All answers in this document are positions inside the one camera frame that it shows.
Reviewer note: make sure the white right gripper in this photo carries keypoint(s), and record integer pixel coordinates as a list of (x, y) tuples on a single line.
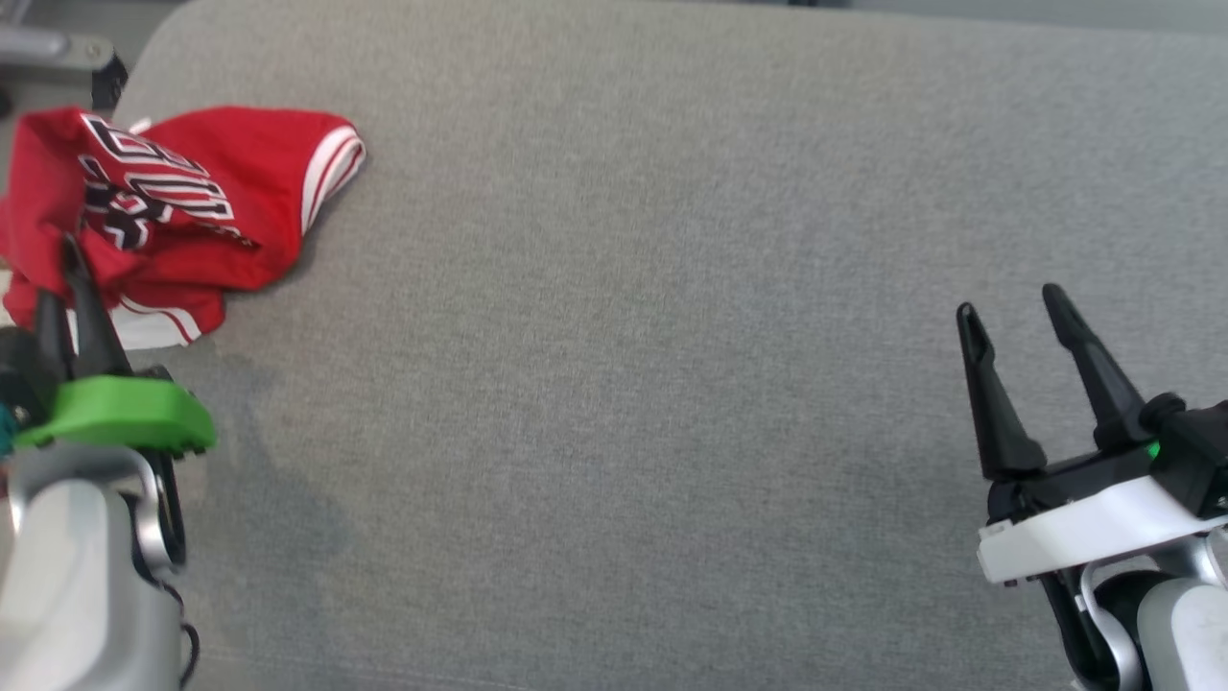
[(1084, 523)]

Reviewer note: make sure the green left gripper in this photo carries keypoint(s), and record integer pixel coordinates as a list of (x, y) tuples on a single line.
[(125, 413)]

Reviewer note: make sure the red jersey with black lettering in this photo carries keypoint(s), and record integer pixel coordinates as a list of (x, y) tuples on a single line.
[(249, 182)]

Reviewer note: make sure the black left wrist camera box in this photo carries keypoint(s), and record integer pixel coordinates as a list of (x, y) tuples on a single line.
[(19, 374)]

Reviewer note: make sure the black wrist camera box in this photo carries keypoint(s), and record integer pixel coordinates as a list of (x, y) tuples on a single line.
[(1194, 451), (19, 374)]

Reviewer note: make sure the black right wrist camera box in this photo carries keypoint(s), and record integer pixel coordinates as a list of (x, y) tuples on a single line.
[(1194, 451)]

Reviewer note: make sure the grey frame with black end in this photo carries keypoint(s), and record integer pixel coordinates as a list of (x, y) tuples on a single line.
[(58, 53)]

